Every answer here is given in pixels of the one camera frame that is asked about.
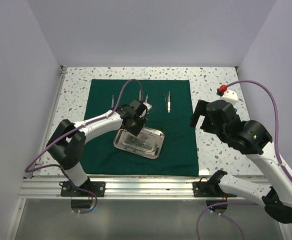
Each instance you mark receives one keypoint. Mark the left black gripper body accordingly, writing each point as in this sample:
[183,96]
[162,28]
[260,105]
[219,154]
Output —
[137,126]

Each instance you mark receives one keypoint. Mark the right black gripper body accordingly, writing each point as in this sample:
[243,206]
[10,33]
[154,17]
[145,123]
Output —
[222,134]

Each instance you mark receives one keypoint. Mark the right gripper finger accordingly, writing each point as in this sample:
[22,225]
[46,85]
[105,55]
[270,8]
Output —
[207,125]
[200,110]

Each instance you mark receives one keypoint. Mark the steel instrument tray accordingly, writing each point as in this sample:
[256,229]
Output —
[159,135]

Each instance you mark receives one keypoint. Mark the steel scalpel handle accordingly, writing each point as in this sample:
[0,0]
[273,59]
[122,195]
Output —
[112,102]

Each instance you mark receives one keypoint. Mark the green surgical cloth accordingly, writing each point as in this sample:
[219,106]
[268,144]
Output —
[164,105]

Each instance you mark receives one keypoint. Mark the steel forceps tweezers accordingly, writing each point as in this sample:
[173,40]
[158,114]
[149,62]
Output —
[168,101]

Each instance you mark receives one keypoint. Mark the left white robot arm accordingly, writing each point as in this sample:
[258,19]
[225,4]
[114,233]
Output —
[67,143]

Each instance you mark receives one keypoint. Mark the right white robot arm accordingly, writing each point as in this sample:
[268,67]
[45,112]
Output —
[251,139]

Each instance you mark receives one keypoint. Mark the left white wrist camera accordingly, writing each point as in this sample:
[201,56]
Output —
[148,108]

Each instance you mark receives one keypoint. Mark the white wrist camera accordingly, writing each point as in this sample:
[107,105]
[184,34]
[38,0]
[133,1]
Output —
[148,108]
[227,95]

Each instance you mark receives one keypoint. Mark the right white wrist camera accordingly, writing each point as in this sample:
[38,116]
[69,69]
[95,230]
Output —
[227,95]

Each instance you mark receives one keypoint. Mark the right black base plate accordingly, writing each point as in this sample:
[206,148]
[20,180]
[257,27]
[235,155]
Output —
[202,188]

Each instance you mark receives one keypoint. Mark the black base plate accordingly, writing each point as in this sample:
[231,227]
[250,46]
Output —
[96,187]
[202,188]

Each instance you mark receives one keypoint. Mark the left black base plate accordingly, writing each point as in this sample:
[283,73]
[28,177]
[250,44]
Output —
[96,187]

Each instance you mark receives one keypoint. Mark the aluminium mounting rail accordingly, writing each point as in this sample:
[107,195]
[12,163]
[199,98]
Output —
[117,187]

